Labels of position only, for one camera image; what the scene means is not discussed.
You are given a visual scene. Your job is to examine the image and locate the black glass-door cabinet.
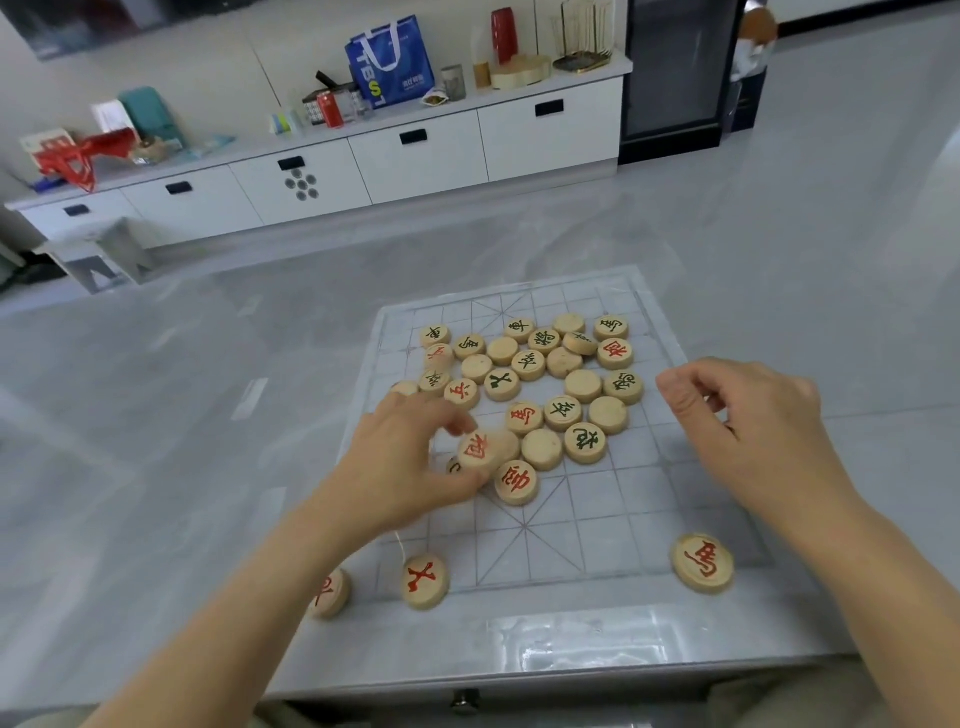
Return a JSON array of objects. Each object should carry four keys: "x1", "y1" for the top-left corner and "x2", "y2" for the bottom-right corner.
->
[{"x1": 618, "y1": 0, "x2": 753, "y2": 167}]

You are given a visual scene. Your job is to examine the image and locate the person's right forearm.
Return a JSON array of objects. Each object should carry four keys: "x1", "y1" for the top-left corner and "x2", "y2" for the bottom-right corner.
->
[{"x1": 765, "y1": 480, "x2": 960, "y2": 728}]

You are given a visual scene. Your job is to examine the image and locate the white box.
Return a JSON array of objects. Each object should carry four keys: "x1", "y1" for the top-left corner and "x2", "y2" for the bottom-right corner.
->
[{"x1": 90, "y1": 99, "x2": 137, "y2": 137}]

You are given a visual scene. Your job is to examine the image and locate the wooden chess disc red character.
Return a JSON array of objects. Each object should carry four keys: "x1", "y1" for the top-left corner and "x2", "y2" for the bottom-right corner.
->
[
  {"x1": 309, "y1": 567, "x2": 354, "y2": 621},
  {"x1": 456, "y1": 429, "x2": 522, "y2": 478},
  {"x1": 669, "y1": 532, "x2": 737, "y2": 596},
  {"x1": 399, "y1": 553, "x2": 451, "y2": 611}
]

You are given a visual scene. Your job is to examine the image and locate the gold tray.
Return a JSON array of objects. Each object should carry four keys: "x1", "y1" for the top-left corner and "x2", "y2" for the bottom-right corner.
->
[{"x1": 552, "y1": 50, "x2": 613, "y2": 75}]

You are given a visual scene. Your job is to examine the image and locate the person's left forearm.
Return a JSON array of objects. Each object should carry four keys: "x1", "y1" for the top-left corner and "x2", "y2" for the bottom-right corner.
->
[{"x1": 78, "y1": 483, "x2": 376, "y2": 728}]

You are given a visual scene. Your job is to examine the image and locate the person's right hand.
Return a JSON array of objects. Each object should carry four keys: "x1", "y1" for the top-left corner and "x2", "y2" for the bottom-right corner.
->
[{"x1": 656, "y1": 357, "x2": 865, "y2": 538}]

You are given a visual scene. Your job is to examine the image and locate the white sideboard cabinet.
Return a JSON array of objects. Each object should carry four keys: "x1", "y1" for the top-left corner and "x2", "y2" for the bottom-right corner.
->
[{"x1": 3, "y1": 51, "x2": 636, "y2": 250}]

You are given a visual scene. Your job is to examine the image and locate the teal bag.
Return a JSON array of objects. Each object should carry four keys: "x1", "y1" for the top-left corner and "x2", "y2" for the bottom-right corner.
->
[{"x1": 117, "y1": 86, "x2": 186, "y2": 149}]

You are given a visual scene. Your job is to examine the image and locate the person's beige trousers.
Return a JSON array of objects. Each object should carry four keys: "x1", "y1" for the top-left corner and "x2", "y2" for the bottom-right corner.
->
[{"x1": 706, "y1": 658, "x2": 901, "y2": 728}]

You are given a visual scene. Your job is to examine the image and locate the blue tote bag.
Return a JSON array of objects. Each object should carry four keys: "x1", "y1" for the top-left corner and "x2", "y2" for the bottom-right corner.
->
[{"x1": 344, "y1": 15, "x2": 438, "y2": 113}]

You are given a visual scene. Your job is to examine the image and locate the grey stool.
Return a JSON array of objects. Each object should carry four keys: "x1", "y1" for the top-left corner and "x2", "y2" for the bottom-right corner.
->
[{"x1": 39, "y1": 217, "x2": 156, "y2": 295}]

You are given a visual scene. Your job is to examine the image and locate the translucent chess board sheet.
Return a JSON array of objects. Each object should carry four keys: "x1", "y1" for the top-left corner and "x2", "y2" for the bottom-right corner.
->
[{"x1": 341, "y1": 264, "x2": 778, "y2": 606}]

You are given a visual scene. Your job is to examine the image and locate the red vase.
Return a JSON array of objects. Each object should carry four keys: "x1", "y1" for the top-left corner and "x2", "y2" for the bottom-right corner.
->
[{"x1": 490, "y1": 7, "x2": 520, "y2": 67}]

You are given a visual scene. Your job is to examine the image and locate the stand of light sticks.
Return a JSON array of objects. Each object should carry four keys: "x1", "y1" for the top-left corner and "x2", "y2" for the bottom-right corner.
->
[{"x1": 549, "y1": 0, "x2": 618, "y2": 61}]

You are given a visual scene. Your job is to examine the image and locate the red paper decoration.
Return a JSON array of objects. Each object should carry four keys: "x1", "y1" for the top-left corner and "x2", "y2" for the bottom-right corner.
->
[{"x1": 36, "y1": 129, "x2": 141, "y2": 194}]

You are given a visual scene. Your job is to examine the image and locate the person's left hand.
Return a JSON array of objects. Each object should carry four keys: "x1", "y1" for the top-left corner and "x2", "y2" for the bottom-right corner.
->
[{"x1": 309, "y1": 390, "x2": 489, "y2": 550}]

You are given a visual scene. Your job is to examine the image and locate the brown and white toy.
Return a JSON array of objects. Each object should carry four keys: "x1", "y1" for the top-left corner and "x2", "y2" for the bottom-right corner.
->
[{"x1": 730, "y1": 3, "x2": 780, "y2": 82}]

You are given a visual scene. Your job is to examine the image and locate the pile of wooden chess pieces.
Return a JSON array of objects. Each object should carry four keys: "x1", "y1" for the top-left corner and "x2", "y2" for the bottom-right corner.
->
[{"x1": 390, "y1": 312, "x2": 646, "y2": 508}]

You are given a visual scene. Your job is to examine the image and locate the round wooden box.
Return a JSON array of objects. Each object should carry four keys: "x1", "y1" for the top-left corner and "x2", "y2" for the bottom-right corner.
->
[{"x1": 490, "y1": 54, "x2": 553, "y2": 92}]

